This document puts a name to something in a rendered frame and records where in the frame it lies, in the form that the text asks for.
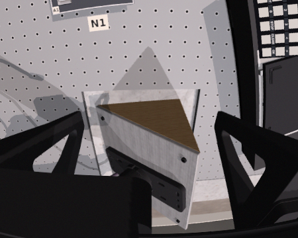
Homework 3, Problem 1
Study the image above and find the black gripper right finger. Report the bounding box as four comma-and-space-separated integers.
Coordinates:
215, 111, 298, 229

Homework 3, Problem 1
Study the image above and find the cream label reading n1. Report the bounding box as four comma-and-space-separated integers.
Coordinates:
87, 15, 109, 32

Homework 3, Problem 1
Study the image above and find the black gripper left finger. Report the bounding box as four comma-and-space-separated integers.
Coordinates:
0, 111, 84, 175

